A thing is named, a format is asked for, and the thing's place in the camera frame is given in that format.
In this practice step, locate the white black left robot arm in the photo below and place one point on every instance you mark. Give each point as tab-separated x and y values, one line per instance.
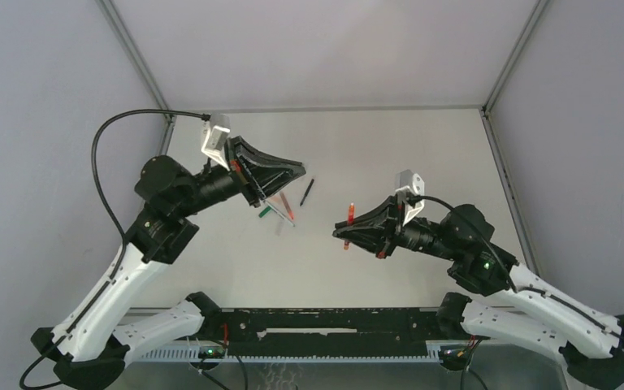
91	347

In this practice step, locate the clear pen cap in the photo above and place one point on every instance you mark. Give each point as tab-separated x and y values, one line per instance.
279	228

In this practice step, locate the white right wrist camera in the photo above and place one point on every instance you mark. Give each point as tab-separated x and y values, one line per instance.
409	189

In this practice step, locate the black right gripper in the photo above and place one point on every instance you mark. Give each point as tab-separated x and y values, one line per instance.
377	229

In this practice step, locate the green pen cap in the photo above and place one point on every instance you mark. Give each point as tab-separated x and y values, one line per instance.
264	212

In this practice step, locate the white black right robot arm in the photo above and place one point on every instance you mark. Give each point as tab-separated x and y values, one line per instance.
499	298

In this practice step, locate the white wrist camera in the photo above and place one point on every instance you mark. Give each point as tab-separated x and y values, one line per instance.
214	137
409	189

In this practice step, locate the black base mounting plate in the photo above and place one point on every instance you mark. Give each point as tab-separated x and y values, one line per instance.
300	331

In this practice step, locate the red pen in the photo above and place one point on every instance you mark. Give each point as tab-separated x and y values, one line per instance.
350	218

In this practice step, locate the white green-tipped pen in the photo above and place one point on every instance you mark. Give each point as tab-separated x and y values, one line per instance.
281	214

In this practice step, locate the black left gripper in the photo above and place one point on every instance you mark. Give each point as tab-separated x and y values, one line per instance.
261	174

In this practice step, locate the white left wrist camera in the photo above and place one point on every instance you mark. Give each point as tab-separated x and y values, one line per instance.
214	137

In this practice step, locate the black pen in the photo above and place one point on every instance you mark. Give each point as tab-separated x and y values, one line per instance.
307	191

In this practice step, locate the aluminium frame rail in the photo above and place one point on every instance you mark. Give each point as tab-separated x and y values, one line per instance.
509	190

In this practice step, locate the orange pen with cap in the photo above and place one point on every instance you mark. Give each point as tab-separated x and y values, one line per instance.
287	206

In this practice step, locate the white slotted cable duct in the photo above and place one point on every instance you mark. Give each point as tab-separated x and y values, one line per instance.
174	353

